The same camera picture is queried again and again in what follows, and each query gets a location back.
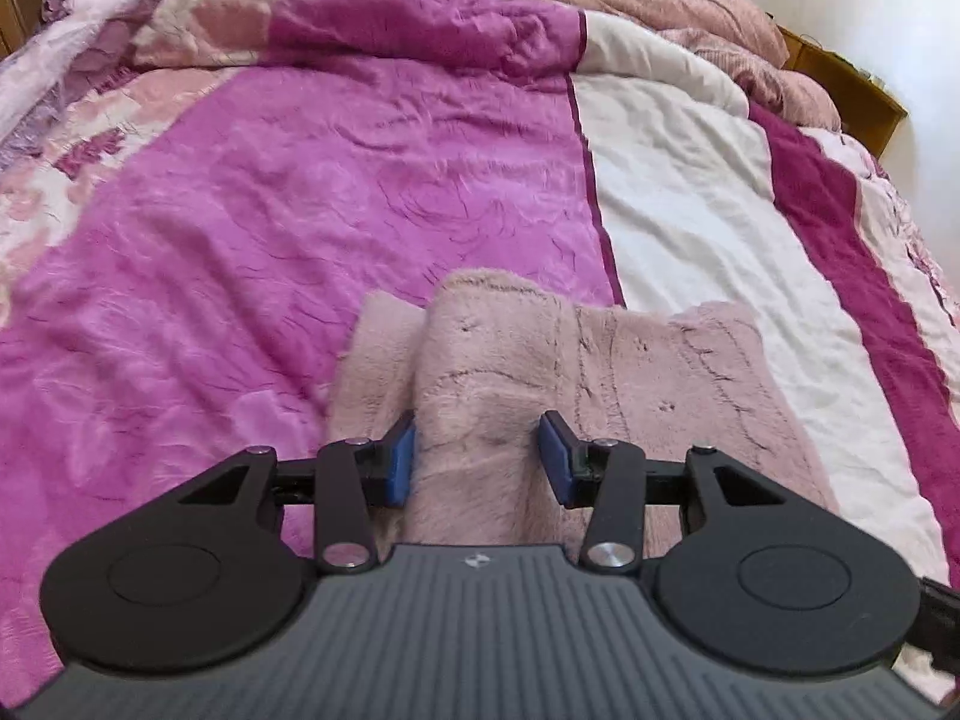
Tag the wooden bedside ledge cabinet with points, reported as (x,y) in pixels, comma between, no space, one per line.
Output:
(868,113)

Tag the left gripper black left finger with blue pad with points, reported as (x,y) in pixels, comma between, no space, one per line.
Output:
(221,563)

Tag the pink knit cardigan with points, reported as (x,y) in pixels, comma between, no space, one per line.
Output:
(490,353)

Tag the lavender floral pillow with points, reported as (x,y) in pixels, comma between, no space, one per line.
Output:
(81,46)

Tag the purple white patchwork quilt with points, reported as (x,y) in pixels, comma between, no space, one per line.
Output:
(184,264)

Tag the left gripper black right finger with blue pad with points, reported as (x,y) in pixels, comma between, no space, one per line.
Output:
(737,564)

